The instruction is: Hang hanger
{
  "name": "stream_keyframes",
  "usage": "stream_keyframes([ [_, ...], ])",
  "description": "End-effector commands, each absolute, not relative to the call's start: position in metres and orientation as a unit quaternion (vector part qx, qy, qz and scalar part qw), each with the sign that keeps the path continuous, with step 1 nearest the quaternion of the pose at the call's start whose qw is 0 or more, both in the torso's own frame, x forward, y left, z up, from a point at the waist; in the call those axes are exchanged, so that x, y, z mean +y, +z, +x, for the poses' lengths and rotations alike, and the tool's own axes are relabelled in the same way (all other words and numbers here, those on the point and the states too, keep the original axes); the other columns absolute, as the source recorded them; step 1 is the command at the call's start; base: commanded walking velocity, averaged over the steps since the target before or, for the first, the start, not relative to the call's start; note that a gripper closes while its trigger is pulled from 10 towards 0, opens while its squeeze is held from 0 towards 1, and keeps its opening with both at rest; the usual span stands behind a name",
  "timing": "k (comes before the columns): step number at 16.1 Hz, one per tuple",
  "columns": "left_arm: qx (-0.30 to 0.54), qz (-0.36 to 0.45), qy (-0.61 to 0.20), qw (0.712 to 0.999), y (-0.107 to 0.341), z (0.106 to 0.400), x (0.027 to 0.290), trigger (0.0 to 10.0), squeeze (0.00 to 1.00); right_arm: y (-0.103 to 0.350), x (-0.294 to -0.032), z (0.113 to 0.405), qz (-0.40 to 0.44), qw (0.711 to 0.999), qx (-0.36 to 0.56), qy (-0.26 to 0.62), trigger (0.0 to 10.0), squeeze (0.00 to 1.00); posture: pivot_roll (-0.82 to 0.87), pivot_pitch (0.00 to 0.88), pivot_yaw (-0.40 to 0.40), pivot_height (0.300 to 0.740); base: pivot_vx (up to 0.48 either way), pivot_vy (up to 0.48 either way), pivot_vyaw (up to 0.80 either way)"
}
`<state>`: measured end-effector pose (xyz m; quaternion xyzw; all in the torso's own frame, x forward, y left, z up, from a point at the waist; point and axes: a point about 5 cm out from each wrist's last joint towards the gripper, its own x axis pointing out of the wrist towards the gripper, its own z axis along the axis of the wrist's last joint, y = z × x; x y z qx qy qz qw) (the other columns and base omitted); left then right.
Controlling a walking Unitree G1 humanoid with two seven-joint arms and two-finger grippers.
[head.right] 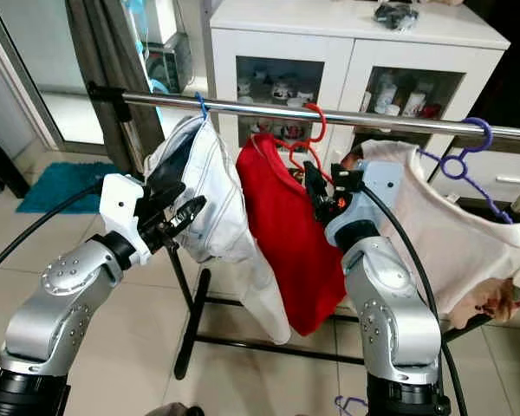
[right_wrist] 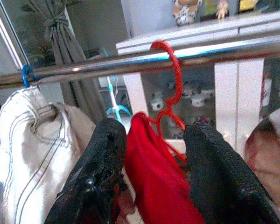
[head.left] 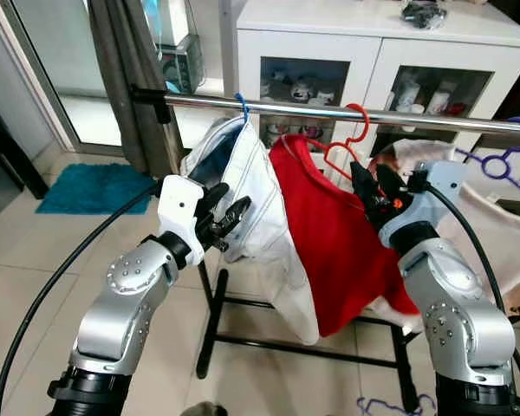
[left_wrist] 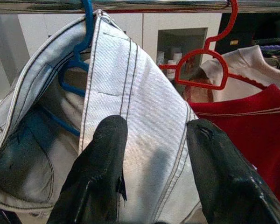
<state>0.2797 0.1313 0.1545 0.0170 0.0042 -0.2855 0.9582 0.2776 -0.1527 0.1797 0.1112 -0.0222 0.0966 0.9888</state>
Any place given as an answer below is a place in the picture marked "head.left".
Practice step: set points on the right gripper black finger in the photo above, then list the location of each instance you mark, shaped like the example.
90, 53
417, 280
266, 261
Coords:
362, 182
388, 178

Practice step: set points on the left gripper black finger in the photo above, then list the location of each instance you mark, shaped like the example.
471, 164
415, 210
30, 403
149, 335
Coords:
237, 217
218, 198

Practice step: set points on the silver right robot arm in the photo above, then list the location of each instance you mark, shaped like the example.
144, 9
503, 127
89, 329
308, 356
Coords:
455, 321

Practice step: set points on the red plastic hanger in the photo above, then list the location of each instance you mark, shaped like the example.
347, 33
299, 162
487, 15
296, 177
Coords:
360, 121

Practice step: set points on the blue hanger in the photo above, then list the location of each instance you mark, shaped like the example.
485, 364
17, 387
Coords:
243, 106

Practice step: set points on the purple plastic hanger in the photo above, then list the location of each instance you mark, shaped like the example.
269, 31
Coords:
390, 406
496, 165

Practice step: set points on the white hanging garment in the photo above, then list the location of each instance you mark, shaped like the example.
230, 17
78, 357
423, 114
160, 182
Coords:
260, 208

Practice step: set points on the red t-shirt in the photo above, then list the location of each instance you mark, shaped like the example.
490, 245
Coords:
329, 243

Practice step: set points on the cream hanging garment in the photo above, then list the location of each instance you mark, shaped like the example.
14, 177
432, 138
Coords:
494, 238

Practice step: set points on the teal floor mat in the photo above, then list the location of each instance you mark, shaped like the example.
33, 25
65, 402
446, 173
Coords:
91, 189

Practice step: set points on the white glass-door cabinet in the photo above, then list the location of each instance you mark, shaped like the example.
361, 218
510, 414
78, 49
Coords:
364, 43

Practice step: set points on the dark printed box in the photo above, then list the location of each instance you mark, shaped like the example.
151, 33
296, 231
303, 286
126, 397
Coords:
184, 65

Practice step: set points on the grey curtain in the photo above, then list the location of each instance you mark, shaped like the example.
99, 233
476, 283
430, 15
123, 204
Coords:
134, 69

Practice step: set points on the black object on cabinet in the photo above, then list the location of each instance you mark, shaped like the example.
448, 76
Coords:
423, 12

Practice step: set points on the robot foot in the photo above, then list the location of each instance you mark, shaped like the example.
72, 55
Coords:
204, 409

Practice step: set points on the glass sliding door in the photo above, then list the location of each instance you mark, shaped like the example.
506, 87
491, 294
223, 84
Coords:
52, 61

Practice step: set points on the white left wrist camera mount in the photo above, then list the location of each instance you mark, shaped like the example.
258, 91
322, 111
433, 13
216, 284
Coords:
178, 212

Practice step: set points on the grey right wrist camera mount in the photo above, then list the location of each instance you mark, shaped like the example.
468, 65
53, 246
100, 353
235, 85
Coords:
438, 195

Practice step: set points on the silver clothes rail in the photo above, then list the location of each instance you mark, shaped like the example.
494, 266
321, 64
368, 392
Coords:
312, 110

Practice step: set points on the black clothes rack frame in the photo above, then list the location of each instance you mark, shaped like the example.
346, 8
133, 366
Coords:
210, 329

